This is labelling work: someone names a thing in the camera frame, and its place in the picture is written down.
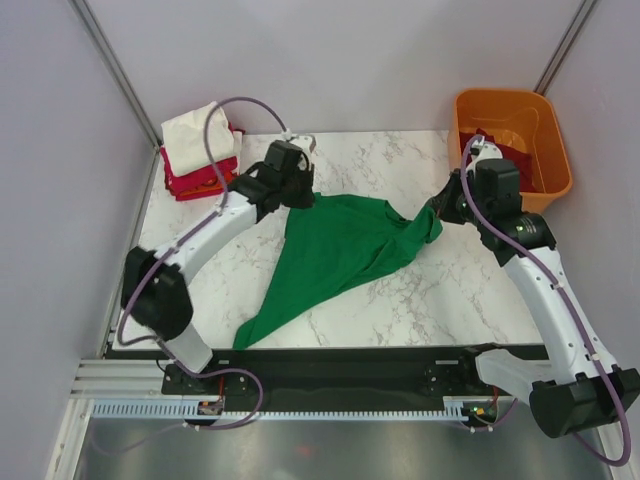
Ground green t-shirt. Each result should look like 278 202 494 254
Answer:
232 193 443 350

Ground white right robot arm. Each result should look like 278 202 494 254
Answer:
429 159 639 438

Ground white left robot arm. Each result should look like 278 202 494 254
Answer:
116 134 316 393

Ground dark red t-shirt in tub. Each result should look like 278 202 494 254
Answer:
459 128 536 192

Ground pink folded t-shirt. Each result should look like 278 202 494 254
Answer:
160 125 246 202

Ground orange plastic tub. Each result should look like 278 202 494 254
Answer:
447 88 573 213

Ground orange folded t-shirt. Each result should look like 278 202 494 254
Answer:
181 176 224 200

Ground white folded t-shirt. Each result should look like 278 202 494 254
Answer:
161 102 234 176

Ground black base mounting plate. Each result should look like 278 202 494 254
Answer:
160 342 546 414

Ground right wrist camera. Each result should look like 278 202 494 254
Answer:
470 140 503 162

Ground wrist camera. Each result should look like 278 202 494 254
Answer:
282 132 317 170
470 140 503 162

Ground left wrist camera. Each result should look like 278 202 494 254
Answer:
282 132 317 170

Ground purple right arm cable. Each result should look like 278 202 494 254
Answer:
459 138 632 467

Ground right aluminium frame post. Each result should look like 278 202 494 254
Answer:
534 0 601 96

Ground aluminium frame post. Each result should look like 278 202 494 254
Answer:
534 0 601 96
69 0 161 150

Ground slotted cable duct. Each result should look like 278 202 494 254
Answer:
91 397 496 421

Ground left aluminium frame post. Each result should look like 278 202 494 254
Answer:
69 0 161 150

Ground aluminium front rail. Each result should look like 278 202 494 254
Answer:
71 359 164 399

